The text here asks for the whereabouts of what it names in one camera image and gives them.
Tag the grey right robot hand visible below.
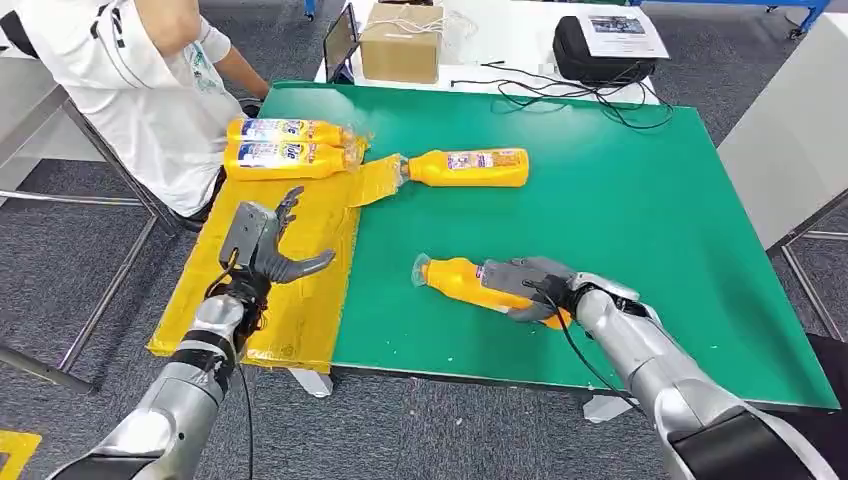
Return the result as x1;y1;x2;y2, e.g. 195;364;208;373
480;256;576;324

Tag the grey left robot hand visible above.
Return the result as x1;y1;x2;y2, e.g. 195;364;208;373
218;186;338;287

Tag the orange drink bottle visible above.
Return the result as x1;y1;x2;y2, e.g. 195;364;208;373
409;252;573;331
225;117;357;148
222;139;368;182
397;147;531;189

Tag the yellow sheet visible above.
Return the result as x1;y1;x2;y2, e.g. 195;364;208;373
146;135;407;374

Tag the green table mat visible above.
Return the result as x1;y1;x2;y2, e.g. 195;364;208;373
257;80;842;411

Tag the white table foot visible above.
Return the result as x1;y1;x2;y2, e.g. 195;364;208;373
582;393;642;426
287;366;335;400

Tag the black tablet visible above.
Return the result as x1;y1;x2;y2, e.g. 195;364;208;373
321;1;362;85

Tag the black bag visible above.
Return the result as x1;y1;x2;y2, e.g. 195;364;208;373
551;15;659;87

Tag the white table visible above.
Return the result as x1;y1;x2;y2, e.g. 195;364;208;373
313;0;662;107

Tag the brown cardboard box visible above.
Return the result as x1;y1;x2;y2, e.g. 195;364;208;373
358;1;446;86

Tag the grey desk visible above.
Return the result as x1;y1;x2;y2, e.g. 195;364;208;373
0;56;71;167

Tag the printed paper sheet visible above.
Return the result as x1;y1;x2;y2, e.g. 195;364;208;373
576;13;671;60

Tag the black chair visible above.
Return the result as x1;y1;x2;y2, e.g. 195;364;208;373
0;9;42;61

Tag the grey table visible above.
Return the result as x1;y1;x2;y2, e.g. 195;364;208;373
716;13;848;252

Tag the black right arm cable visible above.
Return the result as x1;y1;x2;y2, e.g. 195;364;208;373
525;280;643;413

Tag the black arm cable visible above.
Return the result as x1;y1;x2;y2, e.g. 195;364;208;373
525;280;643;413
203;250;257;480

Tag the steel desk frame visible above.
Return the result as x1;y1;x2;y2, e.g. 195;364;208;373
0;89;183;396

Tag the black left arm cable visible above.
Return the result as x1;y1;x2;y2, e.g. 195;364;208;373
203;250;257;480

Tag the white string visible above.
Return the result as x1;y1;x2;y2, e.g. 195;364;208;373
366;7;480;38

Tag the steel table frame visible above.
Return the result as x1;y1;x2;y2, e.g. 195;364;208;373
767;192;848;342

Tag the blue metal frame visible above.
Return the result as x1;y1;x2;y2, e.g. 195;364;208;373
627;0;833;39

